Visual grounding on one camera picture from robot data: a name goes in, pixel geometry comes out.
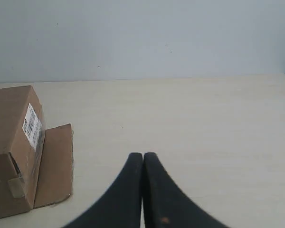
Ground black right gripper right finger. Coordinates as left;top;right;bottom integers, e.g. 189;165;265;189
142;152;226;228

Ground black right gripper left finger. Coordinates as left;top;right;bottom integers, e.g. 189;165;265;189
65;152;143;228

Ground brown cardboard slotted box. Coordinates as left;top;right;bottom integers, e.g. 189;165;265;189
0;85;74;219

